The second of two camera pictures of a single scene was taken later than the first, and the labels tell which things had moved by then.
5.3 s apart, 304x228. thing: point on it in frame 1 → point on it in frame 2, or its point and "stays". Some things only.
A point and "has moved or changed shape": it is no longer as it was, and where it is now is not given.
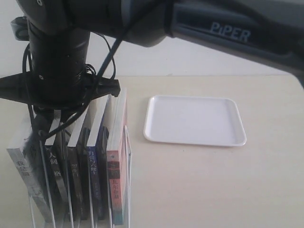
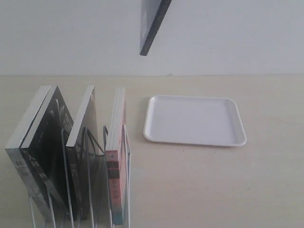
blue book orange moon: [97, 160] has moved or changed shape
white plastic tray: [194, 120] stays
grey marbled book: [16, 148] stays
